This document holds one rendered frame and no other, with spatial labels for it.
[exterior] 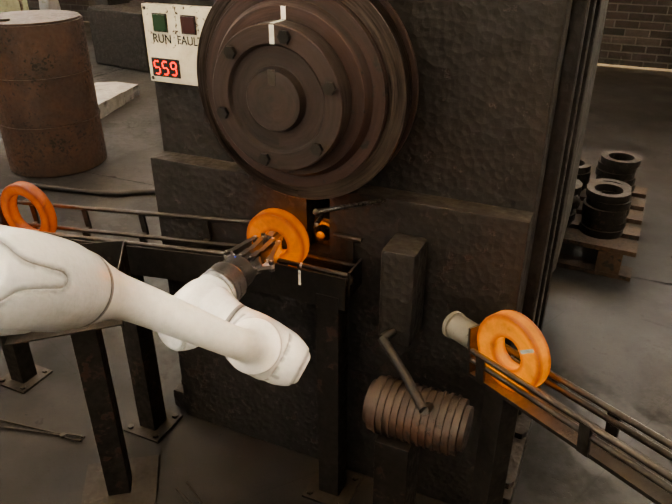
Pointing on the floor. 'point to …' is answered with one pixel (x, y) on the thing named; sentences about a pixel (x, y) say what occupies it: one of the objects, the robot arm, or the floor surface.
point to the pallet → (605, 215)
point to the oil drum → (48, 95)
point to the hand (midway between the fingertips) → (276, 234)
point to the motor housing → (410, 434)
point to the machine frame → (406, 220)
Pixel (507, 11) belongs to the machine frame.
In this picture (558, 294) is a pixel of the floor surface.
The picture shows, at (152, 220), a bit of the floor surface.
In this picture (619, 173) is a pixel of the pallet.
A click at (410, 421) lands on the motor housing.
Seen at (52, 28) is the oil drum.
